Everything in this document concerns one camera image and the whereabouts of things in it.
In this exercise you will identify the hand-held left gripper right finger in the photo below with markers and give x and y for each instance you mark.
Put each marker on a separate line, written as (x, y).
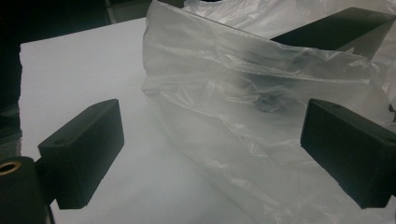
(351, 152)

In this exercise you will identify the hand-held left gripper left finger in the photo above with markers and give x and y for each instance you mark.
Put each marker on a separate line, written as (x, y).
(81, 152)

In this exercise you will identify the translucent white plastic bag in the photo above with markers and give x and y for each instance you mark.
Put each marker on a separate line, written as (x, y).
(236, 118)

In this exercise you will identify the black box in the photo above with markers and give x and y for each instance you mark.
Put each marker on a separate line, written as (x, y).
(342, 29)

